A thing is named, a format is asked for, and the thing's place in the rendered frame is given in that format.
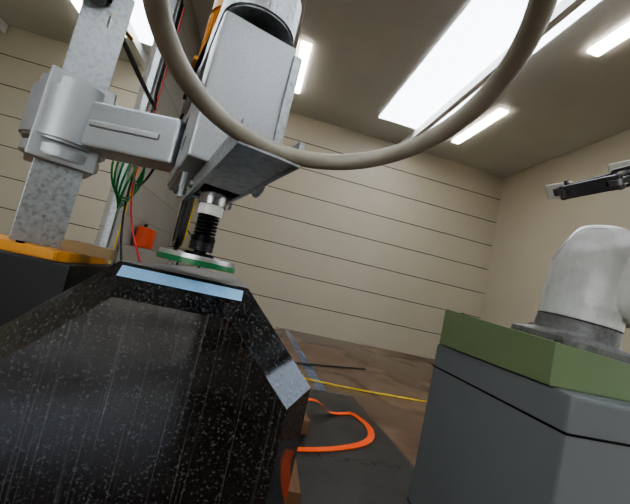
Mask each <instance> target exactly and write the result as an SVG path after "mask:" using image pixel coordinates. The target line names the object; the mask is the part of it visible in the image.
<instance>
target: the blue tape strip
mask: <svg viewBox="0 0 630 504"><path fill-rule="evenodd" d="M116 275H117V276H122V277H127V278H132V279H136V280H141V281H146V282H151V283H156V284H160V285H165V286H170V287H175V288H180V289H184V290H189V291H194V292H199V293H204V294H208V295H213V296H218V297H223V298H227V299H232V300H237V301H242V296H243V291H242V290H237V289H233V288H228V287H223V286H219V285H214V284H210V283H205V282H200V281H196V280H191V279H186V278H182V277H177V276H172V275H168V274H163V273H158V272H154V271H149V270H145V269H140V268H135V267H131V266H126V265H122V266H121V268H120V270H119V271H118V273H117V274H116Z"/></svg>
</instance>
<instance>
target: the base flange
mask: <svg viewBox="0 0 630 504"><path fill-rule="evenodd" d="M8 236H9V235H4V234H0V249H1V250H6V251H11V252H15V253H20V254H25V255H30V256H34V257H39V258H44V259H48V260H53V261H59V262H66V263H89V264H106V261H107V260H105V259H101V258H96V257H91V256H86V255H82V254H77V253H72V252H67V251H63V250H60V249H57V248H52V247H47V246H42V245H37V244H32V243H26V242H24V241H20V240H11V239H8Z"/></svg>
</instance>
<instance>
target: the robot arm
mask: <svg viewBox="0 0 630 504"><path fill-rule="evenodd" d="M607 169H608V174H604V175H600V176H596V177H592V178H588V179H584V180H580V181H577V182H572V181H568V180H565V181H563V182H561V183H555V184H550V185H545V186H544V188H545V192H546V196H547V199H548V200H550V199H559V198H561V200H567V199H571V198H576V197H581V196H587V195H592V194H597V193H602V192H607V191H614V190H623V189H625V188H626V187H630V160H626V161H621V162H617V163H612V164H608V165H607ZM627 182H628V183H627ZM625 183H626V184H625ZM510 328H512V329H515V330H518V331H522V332H525V333H528V334H532V335H535V336H539V337H542V338H545V339H549V340H552V341H554V340H558V341H559V343H562V344H565V345H568V346H572V347H575V348H578V349H581V350H585V351H588V352H591V353H595V354H598V355H601V356H604V357H608V358H611V359H614V360H617V361H621V362H624V363H627V364H630V354H629V353H627V352H625V351H623V350H622V342H623V334H624V331H625V328H630V231H629V230H627V229H625V228H622V227H618V226H611V225H587V226H582V227H580V228H578V229H577V230H575V231H574V232H573V233H572V234H571V235H570V236H569V237H568V238H567V239H566V240H564V242H563V243H562V244H561V245H560V246H559V248H558V249H557V251H556V252H555V254H554V256H553V257H552V260H551V262H550V265H549V267H548V270H547V273H546V276H545V280H544V283H543V287H542V292H541V297H540V304H539V309H538V312H537V315H536V318H535V320H534V322H529V323H528V324H517V323H512V324H511V327H510Z"/></svg>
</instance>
